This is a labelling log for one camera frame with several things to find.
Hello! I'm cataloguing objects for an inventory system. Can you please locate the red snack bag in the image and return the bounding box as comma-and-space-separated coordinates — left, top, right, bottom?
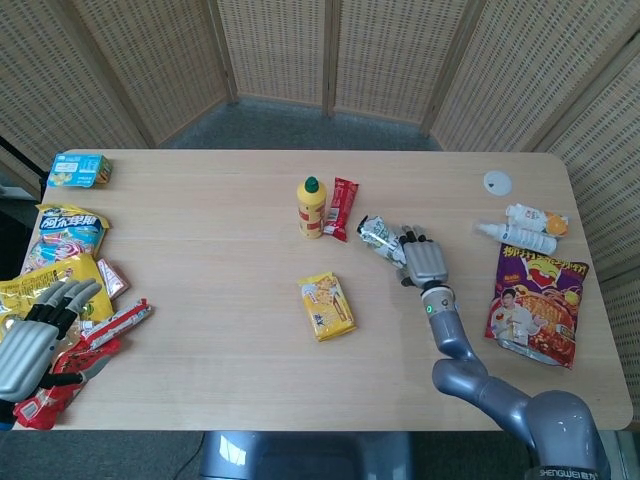
12, 334, 124, 431

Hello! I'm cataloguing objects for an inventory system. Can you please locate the small green white packet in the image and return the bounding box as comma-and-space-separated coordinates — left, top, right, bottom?
355, 213, 409, 266

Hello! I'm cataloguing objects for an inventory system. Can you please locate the white bottle orange label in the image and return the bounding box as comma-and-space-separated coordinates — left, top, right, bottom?
504, 202, 570, 237

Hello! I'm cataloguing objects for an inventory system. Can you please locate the long red white wrapper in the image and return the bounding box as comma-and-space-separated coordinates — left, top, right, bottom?
79, 298, 155, 351

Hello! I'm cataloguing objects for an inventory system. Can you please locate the yellow chips bag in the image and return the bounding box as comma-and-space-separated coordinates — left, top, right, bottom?
0, 252, 116, 331

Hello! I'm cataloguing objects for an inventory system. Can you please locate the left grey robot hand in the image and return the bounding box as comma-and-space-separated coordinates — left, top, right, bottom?
0, 278, 112, 404

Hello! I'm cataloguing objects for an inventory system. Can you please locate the small brown white packet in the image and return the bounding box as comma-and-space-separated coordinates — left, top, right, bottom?
95, 257, 132, 301

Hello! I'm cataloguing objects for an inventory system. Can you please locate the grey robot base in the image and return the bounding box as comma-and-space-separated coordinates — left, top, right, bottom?
199, 430, 416, 480

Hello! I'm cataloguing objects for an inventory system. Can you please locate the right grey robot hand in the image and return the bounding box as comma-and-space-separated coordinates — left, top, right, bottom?
388, 223, 450, 290

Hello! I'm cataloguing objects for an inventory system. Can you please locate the yellow bottle green cap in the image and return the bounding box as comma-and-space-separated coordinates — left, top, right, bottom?
296, 175, 328, 241

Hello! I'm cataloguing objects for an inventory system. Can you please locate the blue green carton box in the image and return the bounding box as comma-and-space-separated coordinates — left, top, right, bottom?
46, 152, 114, 190

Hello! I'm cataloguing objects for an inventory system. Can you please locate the white spray bottle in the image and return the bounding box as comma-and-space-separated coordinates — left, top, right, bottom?
473, 220, 559, 255

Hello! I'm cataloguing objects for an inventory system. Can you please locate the red snack packet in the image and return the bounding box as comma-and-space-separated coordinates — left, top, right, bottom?
322, 176, 360, 243

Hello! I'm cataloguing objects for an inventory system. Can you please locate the blue yellow candy bag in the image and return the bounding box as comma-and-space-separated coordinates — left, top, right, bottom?
25, 202, 112, 274

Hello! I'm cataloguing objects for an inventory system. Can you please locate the purple red noodle bag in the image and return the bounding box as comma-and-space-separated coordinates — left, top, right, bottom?
483, 242, 590, 370

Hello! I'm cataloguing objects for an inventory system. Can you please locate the yellow cracker packet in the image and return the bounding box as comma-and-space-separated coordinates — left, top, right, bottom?
297, 271, 358, 344

